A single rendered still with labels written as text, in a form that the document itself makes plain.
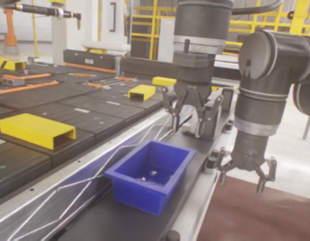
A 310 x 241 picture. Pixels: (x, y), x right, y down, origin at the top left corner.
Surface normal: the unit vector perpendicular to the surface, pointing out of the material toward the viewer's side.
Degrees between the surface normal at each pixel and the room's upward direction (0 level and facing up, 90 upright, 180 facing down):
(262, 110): 90
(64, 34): 90
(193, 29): 90
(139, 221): 0
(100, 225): 0
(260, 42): 86
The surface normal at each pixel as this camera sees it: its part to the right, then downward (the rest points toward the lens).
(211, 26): 0.22, 0.33
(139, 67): -0.40, 0.26
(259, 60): -0.94, 0.04
